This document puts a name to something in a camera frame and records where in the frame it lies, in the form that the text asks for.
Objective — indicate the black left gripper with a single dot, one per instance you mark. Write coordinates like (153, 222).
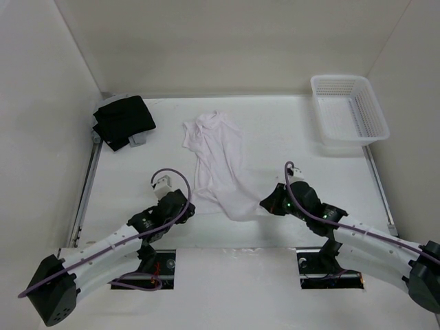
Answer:
(190, 212)

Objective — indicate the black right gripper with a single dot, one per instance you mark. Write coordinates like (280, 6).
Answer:
(271, 203)

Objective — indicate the white tank top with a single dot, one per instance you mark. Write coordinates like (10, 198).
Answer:
(222, 183)

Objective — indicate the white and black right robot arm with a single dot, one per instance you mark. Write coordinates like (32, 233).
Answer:
(351, 245)

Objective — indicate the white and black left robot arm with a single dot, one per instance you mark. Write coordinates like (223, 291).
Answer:
(59, 284)

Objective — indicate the folded black tank top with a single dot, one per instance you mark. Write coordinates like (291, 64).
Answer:
(122, 122)

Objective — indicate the white plastic basket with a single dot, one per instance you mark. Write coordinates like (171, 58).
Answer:
(347, 111)

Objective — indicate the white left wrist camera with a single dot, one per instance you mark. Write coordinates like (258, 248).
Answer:
(162, 186)

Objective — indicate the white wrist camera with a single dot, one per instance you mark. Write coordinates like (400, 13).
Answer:
(162, 186)
(295, 175)

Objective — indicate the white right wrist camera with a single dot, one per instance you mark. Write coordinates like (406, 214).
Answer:
(295, 175)

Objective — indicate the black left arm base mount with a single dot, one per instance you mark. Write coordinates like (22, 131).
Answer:
(156, 272)

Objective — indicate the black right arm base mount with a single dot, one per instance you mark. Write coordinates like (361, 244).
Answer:
(318, 269)

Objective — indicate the aluminium left table rail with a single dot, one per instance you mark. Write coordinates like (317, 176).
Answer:
(76, 223)

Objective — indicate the aluminium table rail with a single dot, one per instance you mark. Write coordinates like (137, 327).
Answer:
(380, 189)
(76, 223)

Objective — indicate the aluminium right table rail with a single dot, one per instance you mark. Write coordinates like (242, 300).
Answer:
(380, 189)

